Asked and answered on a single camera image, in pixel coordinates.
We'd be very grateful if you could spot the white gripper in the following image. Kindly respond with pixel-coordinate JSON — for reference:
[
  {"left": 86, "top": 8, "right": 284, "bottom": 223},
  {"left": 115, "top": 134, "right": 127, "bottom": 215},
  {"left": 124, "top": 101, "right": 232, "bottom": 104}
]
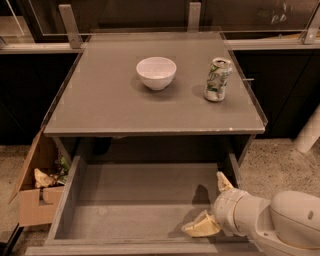
[{"left": 181, "top": 171, "right": 271, "bottom": 238}]

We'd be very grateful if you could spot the grey top drawer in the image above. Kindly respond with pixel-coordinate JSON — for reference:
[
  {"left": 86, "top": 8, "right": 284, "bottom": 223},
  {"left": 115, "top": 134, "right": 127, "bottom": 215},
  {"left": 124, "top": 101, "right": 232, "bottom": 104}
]
[{"left": 24, "top": 138, "right": 268, "bottom": 256}]

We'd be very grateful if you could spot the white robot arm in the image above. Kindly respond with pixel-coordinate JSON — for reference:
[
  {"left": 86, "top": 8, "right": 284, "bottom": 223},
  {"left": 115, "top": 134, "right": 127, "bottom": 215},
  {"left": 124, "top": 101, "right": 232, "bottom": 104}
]
[{"left": 182, "top": 171, "right": 320, "bottom": 256}]

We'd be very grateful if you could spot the grey drawer cabinet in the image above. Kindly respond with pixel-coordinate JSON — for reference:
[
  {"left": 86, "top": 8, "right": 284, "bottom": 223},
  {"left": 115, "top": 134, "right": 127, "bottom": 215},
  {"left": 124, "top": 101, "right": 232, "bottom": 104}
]
[{"left": 45, "top": 32, "right": 266, "bottom": 162}]

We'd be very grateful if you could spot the green white soda can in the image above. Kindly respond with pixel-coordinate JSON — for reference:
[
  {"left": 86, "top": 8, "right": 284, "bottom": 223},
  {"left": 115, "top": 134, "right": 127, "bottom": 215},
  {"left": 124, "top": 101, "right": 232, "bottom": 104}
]
[{"left": 204, "top": 57, "right": 232, "bottom": 102}]

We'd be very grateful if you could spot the white ceramic bowl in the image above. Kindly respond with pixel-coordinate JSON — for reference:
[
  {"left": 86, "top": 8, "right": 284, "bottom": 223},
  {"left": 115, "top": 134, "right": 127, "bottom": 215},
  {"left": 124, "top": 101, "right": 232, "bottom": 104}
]
[{"left": 136, "top": 57, "right": 177, "bottom": 91}]

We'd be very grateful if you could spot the green crumpled wrapper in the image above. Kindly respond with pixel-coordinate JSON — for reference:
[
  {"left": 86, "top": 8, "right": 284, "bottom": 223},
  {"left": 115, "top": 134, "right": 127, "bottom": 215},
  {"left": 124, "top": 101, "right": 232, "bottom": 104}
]
[{"left": 58, "top": 157, "right": 70, "bottom": 176}]

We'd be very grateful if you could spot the crumpled paper trash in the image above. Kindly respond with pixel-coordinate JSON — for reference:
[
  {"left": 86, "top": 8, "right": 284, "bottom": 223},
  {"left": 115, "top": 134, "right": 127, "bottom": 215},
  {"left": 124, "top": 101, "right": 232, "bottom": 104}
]
[{"left": 34, "top": 168, "right": 56, "bottom": 188}]

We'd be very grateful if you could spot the brown cardboard box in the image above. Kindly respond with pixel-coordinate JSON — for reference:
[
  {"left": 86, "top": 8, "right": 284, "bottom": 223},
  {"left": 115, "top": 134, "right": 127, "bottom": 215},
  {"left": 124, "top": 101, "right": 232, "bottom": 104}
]
[{"left": 9, "top": 130, "right": 68, "bottom": 227}]

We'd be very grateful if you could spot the middle metal railing post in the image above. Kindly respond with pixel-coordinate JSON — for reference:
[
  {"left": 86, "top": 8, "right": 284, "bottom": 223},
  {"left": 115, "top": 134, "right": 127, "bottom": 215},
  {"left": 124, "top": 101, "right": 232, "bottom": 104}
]
[{"left": 187, "top": 2, "right": 201, "bottom": 32}]

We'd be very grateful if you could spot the metal railing post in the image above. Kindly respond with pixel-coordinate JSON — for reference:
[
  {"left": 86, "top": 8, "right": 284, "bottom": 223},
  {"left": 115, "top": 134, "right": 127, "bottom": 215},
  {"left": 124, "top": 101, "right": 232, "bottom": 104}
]
[
  {"left": 299, "top": 1, "right": 320, "bottom": 44},
  {"left": 187, "top": 2, "right": 201, "bottom": 32},
  {"left": 59, "top": 4, "right": 82, "bottom": 49}
]

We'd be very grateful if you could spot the right metal railing post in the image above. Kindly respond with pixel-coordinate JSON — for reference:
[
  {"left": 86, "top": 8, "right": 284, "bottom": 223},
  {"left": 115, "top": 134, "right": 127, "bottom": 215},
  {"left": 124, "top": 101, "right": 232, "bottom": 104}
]
[{"left": 299, "top": 1, "right": 320, "bottom": 44}]

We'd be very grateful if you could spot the left metal railing post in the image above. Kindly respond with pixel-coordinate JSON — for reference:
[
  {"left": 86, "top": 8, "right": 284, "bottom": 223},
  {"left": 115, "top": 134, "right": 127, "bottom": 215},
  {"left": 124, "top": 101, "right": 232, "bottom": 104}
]
[{"left": 59, "top": 4, "right": 82, "bottom": 49}]

